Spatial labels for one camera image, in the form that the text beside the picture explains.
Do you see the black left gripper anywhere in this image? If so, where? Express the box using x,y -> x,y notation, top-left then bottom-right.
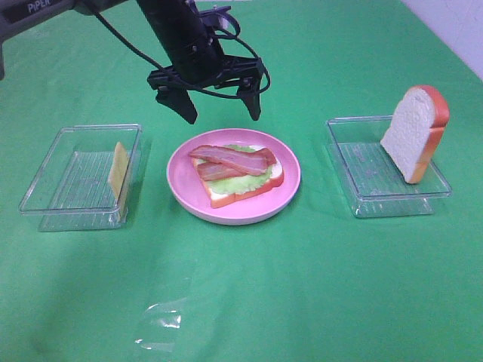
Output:
138,1 -> 268,124

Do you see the dark red bacon strip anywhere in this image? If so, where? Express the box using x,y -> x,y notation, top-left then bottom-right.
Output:
196,162 -> 245,181

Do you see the pink bacon strip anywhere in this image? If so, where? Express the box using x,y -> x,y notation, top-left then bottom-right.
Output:
189,145 -> 277,176

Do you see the green lettuce leaf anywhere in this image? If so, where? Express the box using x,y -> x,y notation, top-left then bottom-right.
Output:
196,144 -> 279,198

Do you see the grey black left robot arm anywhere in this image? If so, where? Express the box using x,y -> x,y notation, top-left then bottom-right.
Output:
1,0 -> 271,124

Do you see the pink plate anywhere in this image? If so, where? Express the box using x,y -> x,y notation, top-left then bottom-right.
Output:
166,128 -> 301,225

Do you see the bread slice on plate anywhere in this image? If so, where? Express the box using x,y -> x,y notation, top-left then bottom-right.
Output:
190,149 -> 285,208

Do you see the yellow cheese slice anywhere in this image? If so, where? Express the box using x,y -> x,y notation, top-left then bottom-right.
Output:
108,141 -> 130,221

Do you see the clear plastic tray left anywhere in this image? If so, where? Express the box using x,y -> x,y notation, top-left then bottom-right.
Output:
19,124 -> 143,232

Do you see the clear plastic tray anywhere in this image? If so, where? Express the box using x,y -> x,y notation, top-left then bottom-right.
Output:
326,115 -> 452,218
19,124 -> 143,232

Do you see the clear plastic tray right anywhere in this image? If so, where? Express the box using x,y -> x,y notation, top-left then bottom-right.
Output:
326,115 -> 452,218

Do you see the upright bread slice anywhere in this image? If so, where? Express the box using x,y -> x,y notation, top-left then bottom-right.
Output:
380,84 -> 450,184

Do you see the green tablecloth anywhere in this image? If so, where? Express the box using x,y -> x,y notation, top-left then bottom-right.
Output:
1,1 -> 482,361

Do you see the clear plastic film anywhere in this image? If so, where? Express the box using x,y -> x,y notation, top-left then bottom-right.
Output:
131,259 -> 195,354

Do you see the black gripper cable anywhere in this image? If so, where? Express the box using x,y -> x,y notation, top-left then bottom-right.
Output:
81,0 -> 272,100

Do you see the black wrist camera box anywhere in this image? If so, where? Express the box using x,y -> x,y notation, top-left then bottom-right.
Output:
198,5 -> 231,30

